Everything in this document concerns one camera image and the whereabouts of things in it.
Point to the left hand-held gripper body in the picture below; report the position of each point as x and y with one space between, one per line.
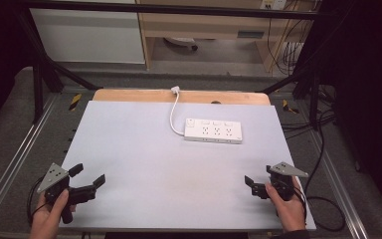
55 181

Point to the person's left hand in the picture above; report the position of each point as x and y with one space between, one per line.
48 219

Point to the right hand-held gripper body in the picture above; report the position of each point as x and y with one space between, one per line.
283 181

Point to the white power strip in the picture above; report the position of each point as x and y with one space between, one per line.
213 130

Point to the person's right hand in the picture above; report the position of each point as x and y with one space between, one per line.
288 210

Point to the wooden desk with drawer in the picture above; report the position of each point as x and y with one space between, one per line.
209 30

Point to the white cabinet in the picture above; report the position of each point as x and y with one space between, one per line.
89 36

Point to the office chair base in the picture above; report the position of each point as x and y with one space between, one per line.
182 42

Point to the wooden table board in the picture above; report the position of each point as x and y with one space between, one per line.
139 95

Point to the white wall socket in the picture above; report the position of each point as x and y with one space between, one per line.
273 4

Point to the black metal frame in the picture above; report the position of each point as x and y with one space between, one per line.
39 76

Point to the aluminium floor rail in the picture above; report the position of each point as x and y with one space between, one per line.
13 166
336 186

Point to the yellow black striped tape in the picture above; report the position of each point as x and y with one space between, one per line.
75 101
289 107

